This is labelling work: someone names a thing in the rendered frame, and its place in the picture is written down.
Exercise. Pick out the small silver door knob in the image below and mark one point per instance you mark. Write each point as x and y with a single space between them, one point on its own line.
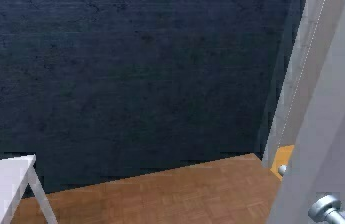
282 170

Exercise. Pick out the grey room door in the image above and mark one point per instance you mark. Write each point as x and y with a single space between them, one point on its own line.
330 126

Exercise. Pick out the white table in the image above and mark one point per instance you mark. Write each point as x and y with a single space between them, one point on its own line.
0 186

